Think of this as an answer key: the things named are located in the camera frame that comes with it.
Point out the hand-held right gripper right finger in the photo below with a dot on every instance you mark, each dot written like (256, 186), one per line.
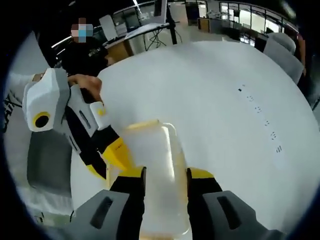
(212, 200)

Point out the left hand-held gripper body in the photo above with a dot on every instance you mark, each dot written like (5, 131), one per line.
(42, 100)

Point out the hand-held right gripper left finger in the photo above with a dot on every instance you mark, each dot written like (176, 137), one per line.
(125, 200)

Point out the clear plastic box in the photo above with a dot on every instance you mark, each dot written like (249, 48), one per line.
(155, 175)

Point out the person's left hand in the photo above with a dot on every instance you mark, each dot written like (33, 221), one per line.
(90, 83)

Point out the white chair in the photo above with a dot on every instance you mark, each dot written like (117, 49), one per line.
(108, 26)

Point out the wooden cabinet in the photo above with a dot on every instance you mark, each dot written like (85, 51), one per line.
(208, 25)

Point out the grey chair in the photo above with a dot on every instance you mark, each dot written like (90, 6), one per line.
(282, 63)
(281, 41)

